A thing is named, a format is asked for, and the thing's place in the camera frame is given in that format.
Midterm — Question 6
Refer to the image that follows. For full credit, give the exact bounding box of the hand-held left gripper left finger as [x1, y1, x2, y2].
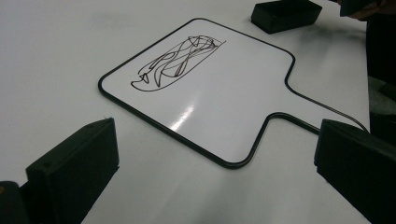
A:
[25, 117, 120, 224]

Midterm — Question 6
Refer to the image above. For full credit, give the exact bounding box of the white board with handle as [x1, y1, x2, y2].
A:
[97, 17, 372, 171]

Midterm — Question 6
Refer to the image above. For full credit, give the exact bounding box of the black board eraser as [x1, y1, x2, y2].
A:
[250, 0, 323, 35]

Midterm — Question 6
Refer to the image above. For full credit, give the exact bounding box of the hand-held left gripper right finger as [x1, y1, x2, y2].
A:
[313, 119, 396, 224]

